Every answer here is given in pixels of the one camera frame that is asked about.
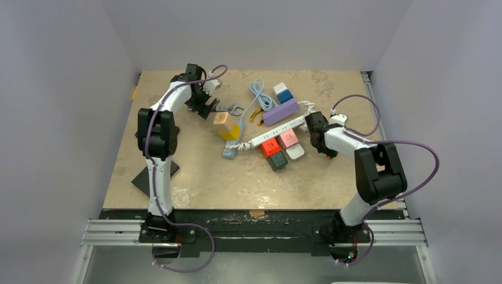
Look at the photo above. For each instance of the pink cube socket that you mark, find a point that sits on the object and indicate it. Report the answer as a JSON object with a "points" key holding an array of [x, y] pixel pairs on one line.
{"points": [[287, 139]]}

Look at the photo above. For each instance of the dark green cube socket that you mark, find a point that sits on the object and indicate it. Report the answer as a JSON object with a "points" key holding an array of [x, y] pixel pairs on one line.
{"points": [[277, 161]]}

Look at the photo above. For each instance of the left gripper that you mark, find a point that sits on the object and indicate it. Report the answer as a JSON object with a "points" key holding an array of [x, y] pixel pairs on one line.
{"points": [[202, 109]]}

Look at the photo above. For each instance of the white flat adapter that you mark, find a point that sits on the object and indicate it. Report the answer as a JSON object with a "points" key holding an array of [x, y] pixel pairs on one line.
{"points": [[294, 152]]}

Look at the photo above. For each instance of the yellow cube socket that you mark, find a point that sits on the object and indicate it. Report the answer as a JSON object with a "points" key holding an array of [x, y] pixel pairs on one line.
{"points": [[231, 135]]}

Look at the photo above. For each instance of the yellow handled pliers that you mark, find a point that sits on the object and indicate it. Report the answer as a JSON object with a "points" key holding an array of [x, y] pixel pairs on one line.
{"points": [[254, 116]]}

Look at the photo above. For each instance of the white power strip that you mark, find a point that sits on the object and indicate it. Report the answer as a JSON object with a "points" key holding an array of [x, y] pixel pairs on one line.
{"points": [[257, 141]]}

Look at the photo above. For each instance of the white cube socket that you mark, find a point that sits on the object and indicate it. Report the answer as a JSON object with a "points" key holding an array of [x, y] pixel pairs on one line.
{"points": [[279, 88]]}

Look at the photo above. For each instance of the black box far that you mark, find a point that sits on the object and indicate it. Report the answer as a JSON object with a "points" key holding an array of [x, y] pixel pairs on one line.
{"points": [[138, 133]]}

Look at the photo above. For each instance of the adjustable wrench red handle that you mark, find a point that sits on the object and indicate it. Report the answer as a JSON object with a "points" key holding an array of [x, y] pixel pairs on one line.
{"points": [[233, 109]]}

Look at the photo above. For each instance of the red cube socket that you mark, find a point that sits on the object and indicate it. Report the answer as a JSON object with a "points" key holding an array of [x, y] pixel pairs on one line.
{"points": [[269, 147]]}

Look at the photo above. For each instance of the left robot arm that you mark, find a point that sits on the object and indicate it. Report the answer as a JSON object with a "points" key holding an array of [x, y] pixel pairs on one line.
{"points": [[157, 139]]}

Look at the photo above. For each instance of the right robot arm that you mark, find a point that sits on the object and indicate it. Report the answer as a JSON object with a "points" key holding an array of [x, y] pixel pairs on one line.
{"points": [[379, 174]]}

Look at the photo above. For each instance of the light blue power strip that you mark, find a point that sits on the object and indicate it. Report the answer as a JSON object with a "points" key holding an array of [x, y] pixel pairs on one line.
{"points": [[228, 153]]}

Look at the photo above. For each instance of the black box near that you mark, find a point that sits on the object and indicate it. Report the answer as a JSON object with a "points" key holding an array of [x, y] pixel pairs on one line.
{"points": [[141, 181]]}

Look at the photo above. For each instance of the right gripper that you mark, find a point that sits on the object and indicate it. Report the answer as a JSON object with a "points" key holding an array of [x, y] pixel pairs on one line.
{"points": [[314, 138]]}

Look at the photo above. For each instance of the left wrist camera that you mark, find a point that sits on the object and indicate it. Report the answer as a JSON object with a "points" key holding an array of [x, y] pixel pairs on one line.
{"points": [[211, 85]]}

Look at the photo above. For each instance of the purple power strip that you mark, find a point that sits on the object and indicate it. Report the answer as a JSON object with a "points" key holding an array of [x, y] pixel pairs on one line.
{"points": [[280, 112]]}

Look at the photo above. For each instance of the dark blue cube socket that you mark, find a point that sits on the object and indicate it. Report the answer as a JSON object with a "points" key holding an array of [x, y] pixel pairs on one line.
{"points": [[284, 96]]}

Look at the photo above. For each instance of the black box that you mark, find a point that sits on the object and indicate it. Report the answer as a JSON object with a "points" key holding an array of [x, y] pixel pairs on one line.
{"points": [[141, 181], [138, 133]]}

